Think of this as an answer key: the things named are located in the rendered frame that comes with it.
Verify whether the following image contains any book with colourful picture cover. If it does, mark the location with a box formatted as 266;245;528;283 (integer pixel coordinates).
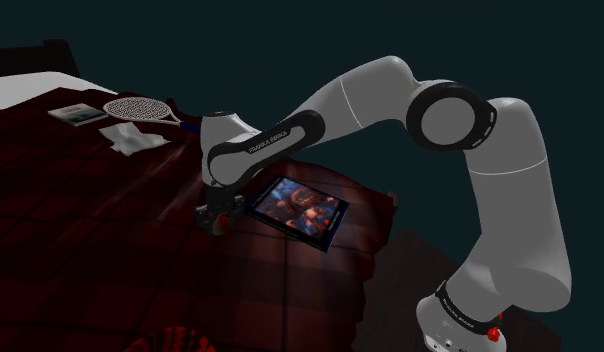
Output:
244;174;351;253

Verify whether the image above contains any crumpled white cloth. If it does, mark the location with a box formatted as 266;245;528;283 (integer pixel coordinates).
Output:
98;121;172;158

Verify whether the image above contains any bed with dark red plaid cover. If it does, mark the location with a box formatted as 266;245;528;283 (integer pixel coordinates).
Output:
0;39;401;352

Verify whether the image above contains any white tennis racket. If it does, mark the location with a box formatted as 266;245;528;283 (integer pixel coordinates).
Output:
102;96;204;136

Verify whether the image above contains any small pale book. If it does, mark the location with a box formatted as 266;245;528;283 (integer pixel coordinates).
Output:
47;102;110;128

